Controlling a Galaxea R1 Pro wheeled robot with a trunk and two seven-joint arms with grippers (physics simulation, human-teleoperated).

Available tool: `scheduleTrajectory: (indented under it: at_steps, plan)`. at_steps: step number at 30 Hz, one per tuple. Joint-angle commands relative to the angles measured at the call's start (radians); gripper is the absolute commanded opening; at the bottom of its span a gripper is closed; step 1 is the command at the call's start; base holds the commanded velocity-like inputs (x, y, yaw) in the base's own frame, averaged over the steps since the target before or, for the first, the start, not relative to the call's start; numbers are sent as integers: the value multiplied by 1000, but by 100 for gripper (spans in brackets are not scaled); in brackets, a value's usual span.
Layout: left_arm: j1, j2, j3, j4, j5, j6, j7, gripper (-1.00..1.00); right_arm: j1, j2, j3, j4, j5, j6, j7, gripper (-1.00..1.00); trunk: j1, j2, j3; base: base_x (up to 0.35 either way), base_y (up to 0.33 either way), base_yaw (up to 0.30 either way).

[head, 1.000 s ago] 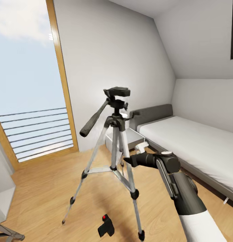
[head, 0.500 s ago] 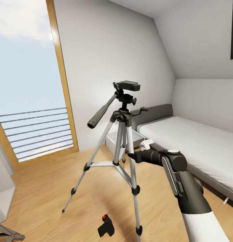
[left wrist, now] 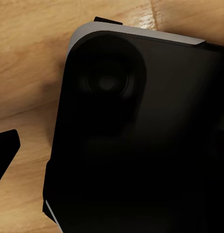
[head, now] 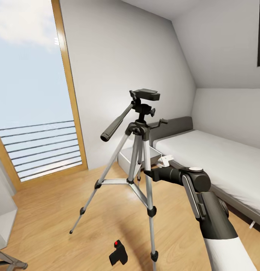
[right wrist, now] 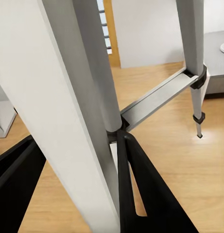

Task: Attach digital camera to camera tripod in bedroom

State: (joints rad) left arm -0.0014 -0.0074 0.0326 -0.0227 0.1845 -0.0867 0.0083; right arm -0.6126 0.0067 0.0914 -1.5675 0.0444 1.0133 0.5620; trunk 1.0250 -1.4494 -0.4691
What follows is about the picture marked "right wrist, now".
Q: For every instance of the camera tripod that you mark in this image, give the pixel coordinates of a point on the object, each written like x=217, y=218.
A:
x=55, y=70

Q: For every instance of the nightstand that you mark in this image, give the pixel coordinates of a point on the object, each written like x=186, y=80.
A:
x=214, y=61

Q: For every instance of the fixed window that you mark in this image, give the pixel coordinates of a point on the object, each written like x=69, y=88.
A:
x=108, y=24

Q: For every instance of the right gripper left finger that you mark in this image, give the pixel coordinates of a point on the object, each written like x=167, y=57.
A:
x=20, y=169

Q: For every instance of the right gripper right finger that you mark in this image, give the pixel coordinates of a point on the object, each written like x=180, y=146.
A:
x=164, y=212

